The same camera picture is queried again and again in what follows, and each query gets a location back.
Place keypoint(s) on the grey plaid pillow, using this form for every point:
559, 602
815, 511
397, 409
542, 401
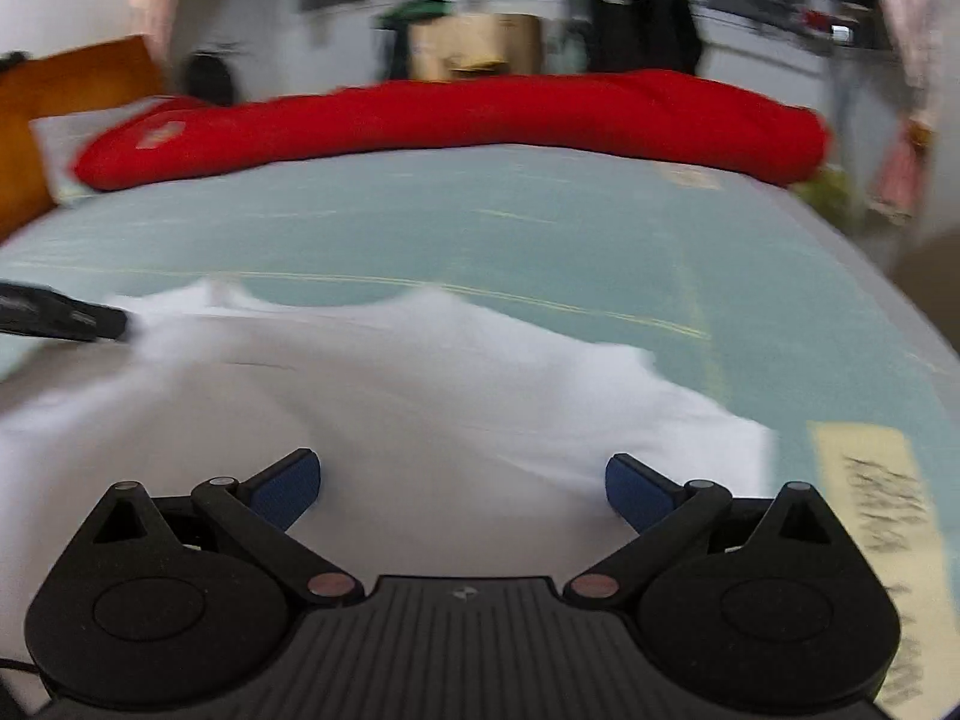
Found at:
67, 139

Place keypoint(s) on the small black item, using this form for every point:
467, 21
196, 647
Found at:
13, 61

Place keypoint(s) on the wooden headboard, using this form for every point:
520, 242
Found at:
67, 97

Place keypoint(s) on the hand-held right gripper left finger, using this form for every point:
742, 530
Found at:
289, 489

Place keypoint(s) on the cardboard box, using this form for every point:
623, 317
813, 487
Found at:
480, 41

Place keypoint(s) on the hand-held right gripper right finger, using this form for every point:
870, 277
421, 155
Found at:
637, 495

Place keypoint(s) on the black backpack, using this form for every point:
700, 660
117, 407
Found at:
211, 79

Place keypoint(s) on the green plastic bag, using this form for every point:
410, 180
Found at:
829, 195

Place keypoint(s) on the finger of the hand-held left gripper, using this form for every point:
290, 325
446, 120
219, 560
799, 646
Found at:
60, 311

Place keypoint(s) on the black jacket with round badge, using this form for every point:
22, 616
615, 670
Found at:
637, 22

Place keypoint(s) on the red quilt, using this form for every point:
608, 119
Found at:
450, 124

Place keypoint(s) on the white printed sweatshirt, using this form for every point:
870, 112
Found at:
375, 405

